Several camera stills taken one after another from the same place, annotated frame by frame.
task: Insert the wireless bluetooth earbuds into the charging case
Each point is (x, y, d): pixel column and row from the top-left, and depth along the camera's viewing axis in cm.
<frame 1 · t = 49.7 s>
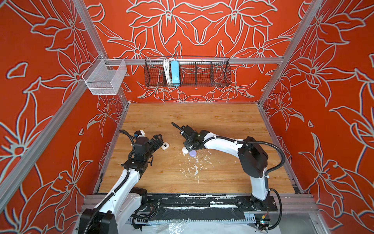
left hand: (157, 137, 83), fingers open
right hand: (187, 142, 91), fingers open
cream earbud charging case: (165, 146, 94), point 3 cm above the table
purple round charging case: (193, 153, 92), on the table

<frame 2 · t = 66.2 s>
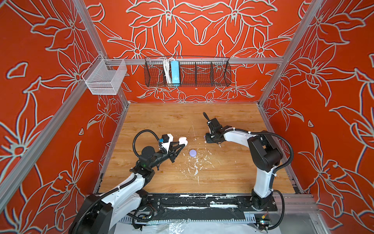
left hand: (182, 144, 73), fingers closed
right hand: (206, 137, 98), fingers closed
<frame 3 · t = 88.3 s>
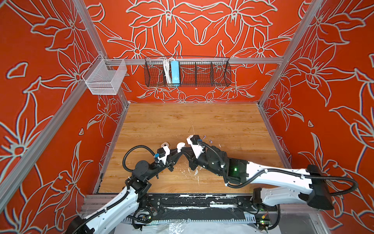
left hand: (181, 150, 68), fingers closed
right hand: (179, 150, 63), fingers closed
purple earbud upper: (205, 136, 100), point 2 cm above the table
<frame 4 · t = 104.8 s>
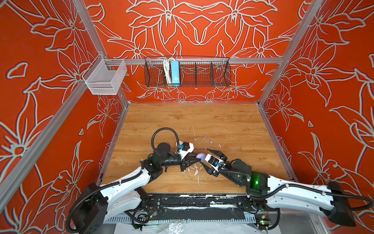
left hand: (199, 157, 69), fingers closed
right hand: (203, 154, 68), fingers open
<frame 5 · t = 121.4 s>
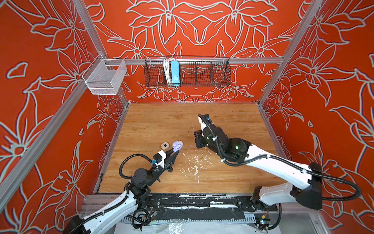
left hand: (176, 149, 68), fingers closed
right hand: (192, 132, 70), fingers closed
